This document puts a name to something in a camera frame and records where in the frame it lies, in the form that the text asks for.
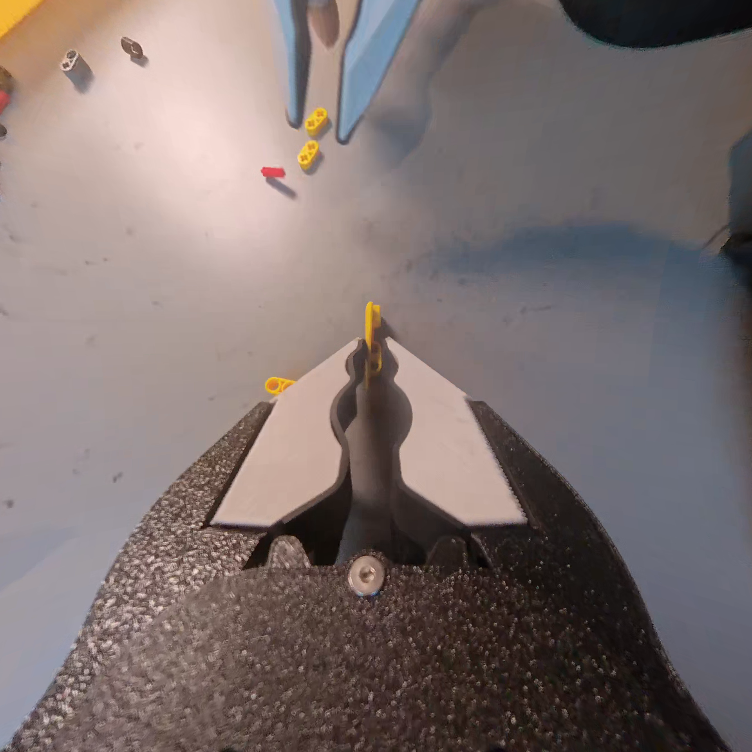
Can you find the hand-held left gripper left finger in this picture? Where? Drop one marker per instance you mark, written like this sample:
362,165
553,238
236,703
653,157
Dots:
288,470

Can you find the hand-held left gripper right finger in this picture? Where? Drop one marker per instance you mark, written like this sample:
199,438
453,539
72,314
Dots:
458,470

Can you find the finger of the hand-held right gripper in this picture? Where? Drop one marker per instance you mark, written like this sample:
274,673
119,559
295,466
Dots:
376,53
294,59

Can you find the small yellow two-hole beam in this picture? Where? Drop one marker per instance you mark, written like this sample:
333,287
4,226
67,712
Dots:
315,118
308,155

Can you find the yellow brick arm with axle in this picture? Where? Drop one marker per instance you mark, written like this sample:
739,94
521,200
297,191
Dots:
276,385

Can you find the small red brick pin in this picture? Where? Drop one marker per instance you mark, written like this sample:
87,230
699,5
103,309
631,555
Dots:
272,172

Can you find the long yellow brick beam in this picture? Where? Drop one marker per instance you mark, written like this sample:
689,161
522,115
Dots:
369,320

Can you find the grey desk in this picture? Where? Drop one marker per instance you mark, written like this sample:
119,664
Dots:
176,352

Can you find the person's right hand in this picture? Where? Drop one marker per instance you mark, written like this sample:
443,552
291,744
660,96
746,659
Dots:
326,20

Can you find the small black brick pin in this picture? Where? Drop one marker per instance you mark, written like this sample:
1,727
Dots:
132,47

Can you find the grey two-hole brick connector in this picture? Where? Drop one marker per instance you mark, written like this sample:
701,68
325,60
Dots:
75,62

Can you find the yellow storage bin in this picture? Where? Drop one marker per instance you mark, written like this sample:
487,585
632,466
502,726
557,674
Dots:
15,12

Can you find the pile of black red pieces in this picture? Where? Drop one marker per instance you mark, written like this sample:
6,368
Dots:
4,97

